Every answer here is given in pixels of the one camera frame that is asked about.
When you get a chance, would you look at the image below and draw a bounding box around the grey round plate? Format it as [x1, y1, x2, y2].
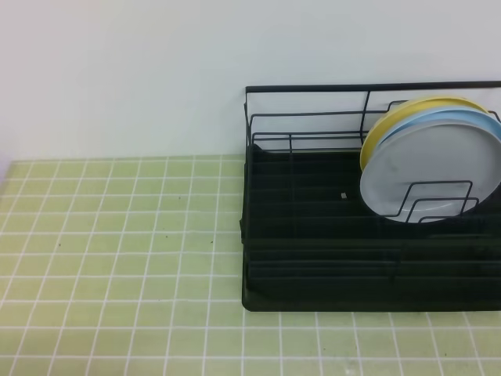
[360, 121, 500, 223]

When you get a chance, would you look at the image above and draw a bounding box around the yellow plate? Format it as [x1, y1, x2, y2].
[359, 96, 488, 170]

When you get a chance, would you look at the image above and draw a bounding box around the light blue plate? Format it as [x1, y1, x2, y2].
[368, 107, 500, 172]

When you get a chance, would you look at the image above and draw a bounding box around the black wire dish rack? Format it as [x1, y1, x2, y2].
[240, 81, 500, 312]

